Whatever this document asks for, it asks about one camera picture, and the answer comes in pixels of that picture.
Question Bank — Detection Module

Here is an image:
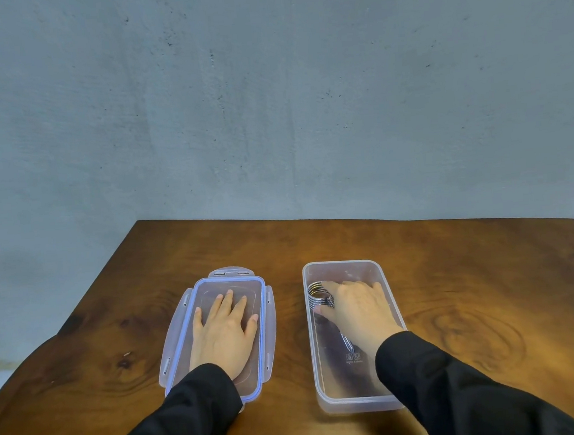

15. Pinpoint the person's left hand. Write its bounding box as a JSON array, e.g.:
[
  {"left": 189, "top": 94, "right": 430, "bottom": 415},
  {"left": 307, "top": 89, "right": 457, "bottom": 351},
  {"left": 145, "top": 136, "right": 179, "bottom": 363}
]
[{"left": 183, "top": 288, "right": 264, "bottom": 385}]

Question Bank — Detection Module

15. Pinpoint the clear plastic rectangular container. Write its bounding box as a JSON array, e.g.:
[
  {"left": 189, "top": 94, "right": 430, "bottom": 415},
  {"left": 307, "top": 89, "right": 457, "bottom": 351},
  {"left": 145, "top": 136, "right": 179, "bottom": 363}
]
[{"left": 301, "top": 255, "right": 414, "bottom": 418}]

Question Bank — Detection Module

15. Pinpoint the person's right forearm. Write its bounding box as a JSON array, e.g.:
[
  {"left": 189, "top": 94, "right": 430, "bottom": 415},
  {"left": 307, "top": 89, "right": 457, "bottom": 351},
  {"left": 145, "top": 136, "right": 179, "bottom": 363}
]
[{"left": 373, "top": 317, "right": 574, "bottom": 435}]

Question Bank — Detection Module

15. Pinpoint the clear plastic container lid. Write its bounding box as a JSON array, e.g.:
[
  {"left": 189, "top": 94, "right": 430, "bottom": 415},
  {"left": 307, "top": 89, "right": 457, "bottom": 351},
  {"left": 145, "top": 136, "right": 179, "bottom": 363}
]
[{"left": 151, "top": 263, "right": 283, "bottom": 412}]

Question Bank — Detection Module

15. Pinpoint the person's right hand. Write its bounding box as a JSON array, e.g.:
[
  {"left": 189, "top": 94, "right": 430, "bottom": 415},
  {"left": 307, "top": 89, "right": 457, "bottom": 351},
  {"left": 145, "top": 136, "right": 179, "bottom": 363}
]
[{"left": 311, "top": 275, "right": 408, "bottom": 368}]

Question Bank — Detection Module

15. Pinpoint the bundle of metal spoons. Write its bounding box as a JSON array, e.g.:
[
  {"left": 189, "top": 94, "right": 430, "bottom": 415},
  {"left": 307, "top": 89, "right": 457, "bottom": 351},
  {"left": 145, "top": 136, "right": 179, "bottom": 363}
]
[{"left": 306, "top": 278, "right": 356, "bottom": 360}]

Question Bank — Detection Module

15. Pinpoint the person's left forearm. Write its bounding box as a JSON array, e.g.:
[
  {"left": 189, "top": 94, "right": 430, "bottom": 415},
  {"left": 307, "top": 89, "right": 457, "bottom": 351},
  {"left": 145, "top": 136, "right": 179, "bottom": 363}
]
[{"left": 81, "top": 361, "right": 246, "bottom": 435}]

